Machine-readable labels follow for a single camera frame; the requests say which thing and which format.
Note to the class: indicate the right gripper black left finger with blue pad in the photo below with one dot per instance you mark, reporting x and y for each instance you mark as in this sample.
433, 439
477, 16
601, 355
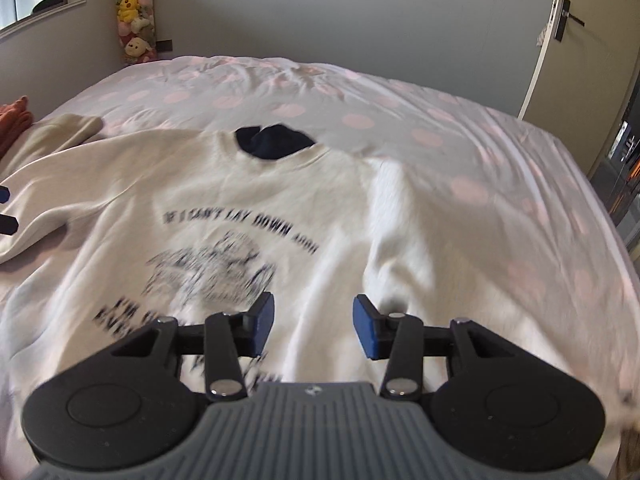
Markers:
221, 341

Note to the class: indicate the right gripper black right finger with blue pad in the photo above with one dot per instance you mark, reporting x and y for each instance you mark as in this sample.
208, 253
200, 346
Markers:
403, 342

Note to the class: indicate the light grey printed sweatshirt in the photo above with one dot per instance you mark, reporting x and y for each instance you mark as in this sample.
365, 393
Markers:
187, 223

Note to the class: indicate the folded beige garment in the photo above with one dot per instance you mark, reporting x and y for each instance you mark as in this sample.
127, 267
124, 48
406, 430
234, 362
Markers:
50, 136

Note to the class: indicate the folded rust orange garment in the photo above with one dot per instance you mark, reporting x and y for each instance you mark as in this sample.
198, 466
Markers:
15, 119

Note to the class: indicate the pink polka dot bedspread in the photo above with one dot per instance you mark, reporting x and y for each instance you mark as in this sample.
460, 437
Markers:
278, 107

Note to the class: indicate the plush toy column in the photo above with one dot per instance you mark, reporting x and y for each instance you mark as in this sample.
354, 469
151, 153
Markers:
135, 21

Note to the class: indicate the black wall socket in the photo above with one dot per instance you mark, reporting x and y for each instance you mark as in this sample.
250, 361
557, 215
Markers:
164, 46

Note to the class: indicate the cream door with handle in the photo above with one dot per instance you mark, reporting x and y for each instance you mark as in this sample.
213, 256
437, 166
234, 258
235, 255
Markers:
584, 76

